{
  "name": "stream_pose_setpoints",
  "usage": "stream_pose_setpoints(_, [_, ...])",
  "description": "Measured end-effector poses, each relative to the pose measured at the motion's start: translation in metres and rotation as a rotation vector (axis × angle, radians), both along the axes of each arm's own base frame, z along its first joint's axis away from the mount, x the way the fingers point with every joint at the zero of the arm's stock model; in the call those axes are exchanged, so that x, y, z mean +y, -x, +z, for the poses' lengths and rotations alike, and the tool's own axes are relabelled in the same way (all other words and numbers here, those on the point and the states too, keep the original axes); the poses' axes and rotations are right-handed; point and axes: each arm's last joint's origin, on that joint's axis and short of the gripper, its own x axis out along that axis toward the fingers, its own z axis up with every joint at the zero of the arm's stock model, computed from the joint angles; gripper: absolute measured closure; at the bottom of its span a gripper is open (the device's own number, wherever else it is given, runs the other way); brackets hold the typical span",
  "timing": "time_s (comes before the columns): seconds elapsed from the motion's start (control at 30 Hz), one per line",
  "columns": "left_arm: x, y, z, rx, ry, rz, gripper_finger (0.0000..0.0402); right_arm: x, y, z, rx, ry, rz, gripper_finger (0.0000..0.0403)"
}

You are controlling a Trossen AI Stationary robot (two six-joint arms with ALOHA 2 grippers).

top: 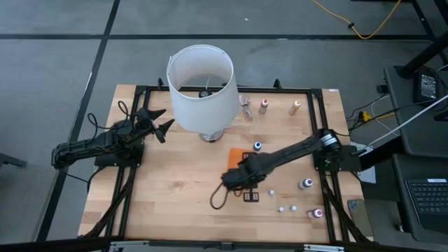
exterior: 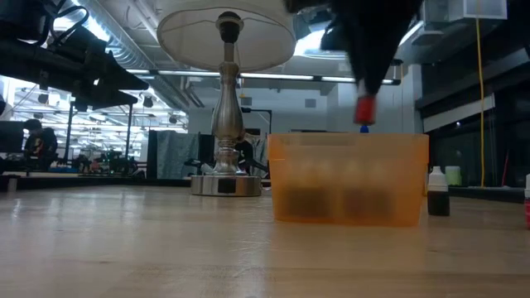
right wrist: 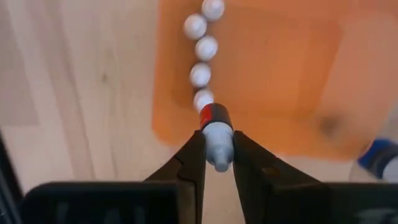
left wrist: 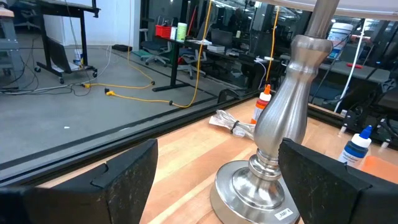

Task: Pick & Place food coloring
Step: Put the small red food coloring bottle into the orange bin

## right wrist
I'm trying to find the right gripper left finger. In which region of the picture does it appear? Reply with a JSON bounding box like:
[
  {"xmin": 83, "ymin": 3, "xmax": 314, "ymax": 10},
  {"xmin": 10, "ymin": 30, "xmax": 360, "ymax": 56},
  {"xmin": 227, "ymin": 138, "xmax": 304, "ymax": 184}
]
[{"xmin": 144, "ymin": 129, "xmax": 208, "ymax": 224}]

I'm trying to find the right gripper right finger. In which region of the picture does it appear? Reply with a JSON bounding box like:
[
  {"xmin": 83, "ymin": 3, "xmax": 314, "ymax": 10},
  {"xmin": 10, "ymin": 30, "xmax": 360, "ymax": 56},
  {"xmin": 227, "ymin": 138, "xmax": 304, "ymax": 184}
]
[{"xmin": 232, "ymin": 129, "xmax": 331, "ymax": 224}]

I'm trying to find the grey marker with red band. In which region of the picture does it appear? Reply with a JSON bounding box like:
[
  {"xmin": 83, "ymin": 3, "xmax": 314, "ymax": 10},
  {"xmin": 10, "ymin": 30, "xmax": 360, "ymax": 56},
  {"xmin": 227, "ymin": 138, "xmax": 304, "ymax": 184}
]
[{"xmin": 198, "ymin": 103, "xmax": 234, "ymax": 173}]

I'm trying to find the white ball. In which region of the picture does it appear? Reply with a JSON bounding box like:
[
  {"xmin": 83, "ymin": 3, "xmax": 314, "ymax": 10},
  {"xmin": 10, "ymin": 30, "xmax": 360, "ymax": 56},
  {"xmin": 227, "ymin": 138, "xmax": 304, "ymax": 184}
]
[
  {"xmin": 201, "ymin": 0, "xmax": 226, "ymax": 22},
  {"xmin": 192, "ymin": 88, "xmax": 215, "ymax": 113},
  {"xmin": 183, "ymin": 13, "xmax": 208, "ymax": 40},
  {"xmin": 195, "ymin": 35, "xmax": 219, "ymax": 62},
  {"xmin": 189, "ymin": 62, "xmax": 213, "ymax": 89}
]

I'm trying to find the blue food coloring bottle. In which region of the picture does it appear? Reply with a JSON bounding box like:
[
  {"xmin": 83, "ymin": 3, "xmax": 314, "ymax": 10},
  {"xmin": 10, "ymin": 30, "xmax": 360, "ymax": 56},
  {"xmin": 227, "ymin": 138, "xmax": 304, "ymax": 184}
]
[{"xmin": 348, "ymin": 138, "xmax": 398, "ymax": 183}]

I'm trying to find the orange translucent plastic container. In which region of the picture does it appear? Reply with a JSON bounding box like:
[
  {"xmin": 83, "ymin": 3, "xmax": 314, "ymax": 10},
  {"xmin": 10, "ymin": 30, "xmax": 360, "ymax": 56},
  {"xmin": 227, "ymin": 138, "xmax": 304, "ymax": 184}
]
[{"xmin": 151, "ymin": 0, "xmax": 398, "ymax": 161}]

